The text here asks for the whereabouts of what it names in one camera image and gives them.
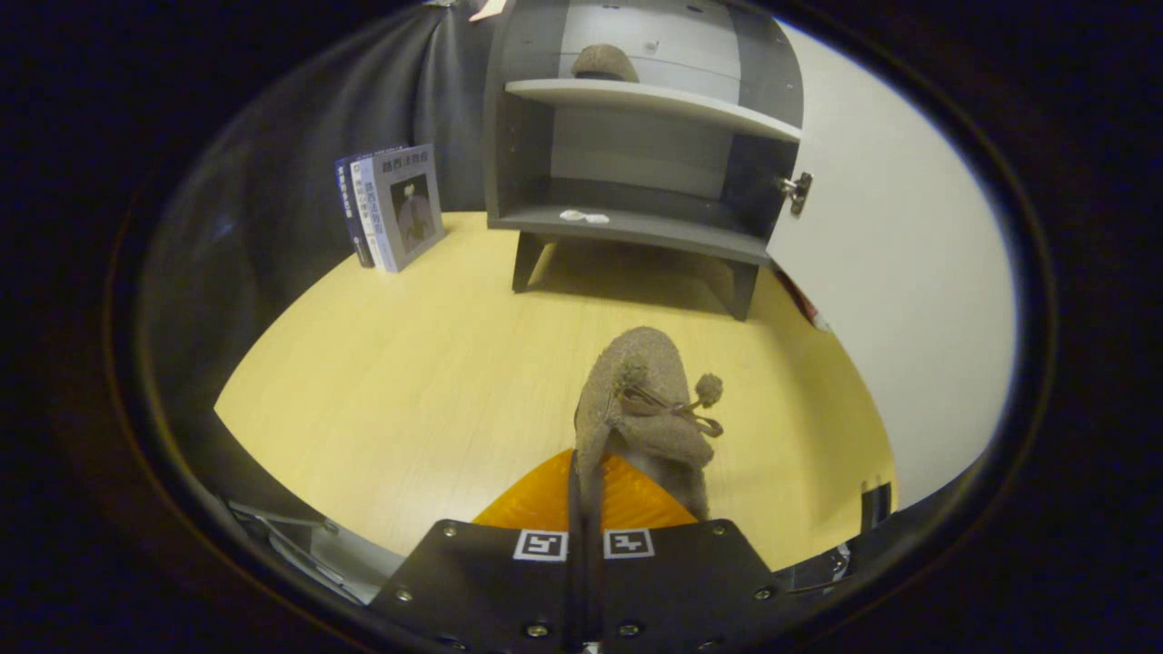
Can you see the black backdrop cloth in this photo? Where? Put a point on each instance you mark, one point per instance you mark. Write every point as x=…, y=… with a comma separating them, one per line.
x=273, y=182

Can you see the dark blue spine book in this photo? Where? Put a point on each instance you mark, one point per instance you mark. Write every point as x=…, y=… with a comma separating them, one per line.
x=350, y=213

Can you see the metal door hinge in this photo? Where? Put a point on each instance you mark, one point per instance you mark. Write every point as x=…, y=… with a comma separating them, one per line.
x=796, y=191

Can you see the white spine book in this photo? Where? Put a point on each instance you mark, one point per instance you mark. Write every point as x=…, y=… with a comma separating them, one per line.
x=366, y=213

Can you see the brown suede shoe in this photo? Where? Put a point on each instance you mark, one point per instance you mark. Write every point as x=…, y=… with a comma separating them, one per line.
x=604, y=62
x=641, y=381

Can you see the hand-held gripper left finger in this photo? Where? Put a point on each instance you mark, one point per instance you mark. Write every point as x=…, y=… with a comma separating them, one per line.
x=491, y=590

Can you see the grey cover book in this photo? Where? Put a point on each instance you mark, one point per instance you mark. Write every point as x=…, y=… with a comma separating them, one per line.
x=413, y=204

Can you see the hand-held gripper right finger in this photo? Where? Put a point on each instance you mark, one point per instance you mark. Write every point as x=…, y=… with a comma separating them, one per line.
x=681, y=590

